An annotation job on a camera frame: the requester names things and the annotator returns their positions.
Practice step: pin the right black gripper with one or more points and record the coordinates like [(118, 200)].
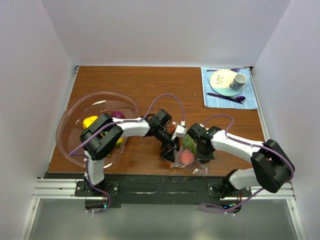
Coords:
[(204, 159)]

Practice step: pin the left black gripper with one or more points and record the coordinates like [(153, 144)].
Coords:
[(168, 154)]

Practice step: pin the clear zip top bag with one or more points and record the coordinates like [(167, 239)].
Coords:
[(197, 168)]

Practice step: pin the pink fake peach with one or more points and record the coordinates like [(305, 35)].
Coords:
[(186, 157)]

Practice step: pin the orange fake fruit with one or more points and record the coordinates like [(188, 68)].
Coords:
[(120, 141)]

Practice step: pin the purple fake onion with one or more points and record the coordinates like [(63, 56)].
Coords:
[(117, 114)]

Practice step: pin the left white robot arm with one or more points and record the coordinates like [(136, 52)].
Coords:
[(99, 139)]

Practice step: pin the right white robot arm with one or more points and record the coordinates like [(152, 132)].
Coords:
[(271, 167)]

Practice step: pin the purple spoon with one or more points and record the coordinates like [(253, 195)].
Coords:
[(238, 99)]

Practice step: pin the blue checkered cloth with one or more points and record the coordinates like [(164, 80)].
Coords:
[(250, 103)]

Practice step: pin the cream floral plate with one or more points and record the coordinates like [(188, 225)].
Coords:
[(220, 82)]

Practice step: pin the grey white mug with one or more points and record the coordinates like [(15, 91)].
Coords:
[(238, 82)]

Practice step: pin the clear plastic bowl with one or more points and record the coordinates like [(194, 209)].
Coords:
[(92, 104)]

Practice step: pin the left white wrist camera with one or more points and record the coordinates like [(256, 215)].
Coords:
[(179, 132)]

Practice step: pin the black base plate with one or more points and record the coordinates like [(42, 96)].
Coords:
[(125, 189)]

